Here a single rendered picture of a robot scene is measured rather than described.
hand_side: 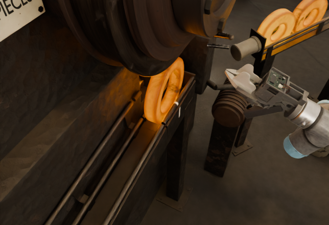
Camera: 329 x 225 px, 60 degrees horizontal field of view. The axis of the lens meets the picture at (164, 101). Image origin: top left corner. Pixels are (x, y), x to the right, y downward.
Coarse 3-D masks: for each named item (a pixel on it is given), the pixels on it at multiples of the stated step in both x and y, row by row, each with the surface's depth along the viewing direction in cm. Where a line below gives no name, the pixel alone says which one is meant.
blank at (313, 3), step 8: (304, 0) 100; (312, 0) 99; (320, 0) 100; (296, 8) 101; (304, 8) 99; (312, 8) 101; (320, 8) 103; (296, 16) 101; (304, 16) 102; (312, 16) 107; (320, 16) 107; (296, 24) 103; (304, 24) 107
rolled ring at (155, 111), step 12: (180, 60) 73; (168, 72) 68; (180, 72) 77; (156, 84) 66; (168, 84) 81; (180, 84) 81; (156, 96) 66; (168, 96) 81; (144, 108) 69; (156, 108) 68; (168, 108) 78; (156, 120) 71
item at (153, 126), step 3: (183, 87) 88; (180, 90) 88; (162, 96) 86; (162, 99) 85; (147, 120) 80; (144, 123) 79; (147, 123) 79; (150, 123) 79; (153, 123) 79; (144, 126) 78; (147, 126) 78; (150, 126) 78; (153, 126) 78; (156, 126) 78; (150, 129) 77; (153, 129) 77; (156, 129) 77
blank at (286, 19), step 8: (272, 16) 96; (280, 16) 95; (288, 16) 97; (264, 24) 97; (272, 24) 96; (280, 24) 98; (288, 24) 100; (264, 32) 97; (272, 32) 99; (280, 32) 104; (288, 32) 104; (272, 40) 102
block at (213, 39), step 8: (192, 40) 85; (200, 40) 84; (208, 40) 83; (192, 48) 87; (200, 48) 86; (208, 48) 85; (184, 56) 91; (192, 56) 89; (200, 56) 88; (208, 56) 88; (184, 64) 93; (192, 64) 91; (200, 64) 90; (208, 64) 91; (192, 72) 94; (200, 72) 92; (208, 72) 95; (200, 80) 95; (200, 88) 97
